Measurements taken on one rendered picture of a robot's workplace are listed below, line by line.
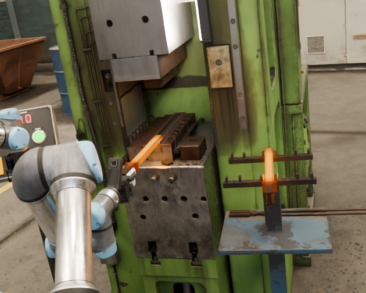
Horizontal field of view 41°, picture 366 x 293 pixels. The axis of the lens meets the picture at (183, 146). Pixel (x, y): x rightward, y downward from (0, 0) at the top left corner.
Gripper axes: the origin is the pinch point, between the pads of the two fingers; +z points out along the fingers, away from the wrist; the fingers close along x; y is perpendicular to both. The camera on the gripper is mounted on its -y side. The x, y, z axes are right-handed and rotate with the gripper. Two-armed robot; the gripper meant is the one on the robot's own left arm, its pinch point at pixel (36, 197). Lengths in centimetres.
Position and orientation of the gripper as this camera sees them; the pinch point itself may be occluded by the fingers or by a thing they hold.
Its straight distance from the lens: 196.3
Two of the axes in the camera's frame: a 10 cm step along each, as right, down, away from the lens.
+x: 7.4, 1.4, -6.6
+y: -6.5, 3.5, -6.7
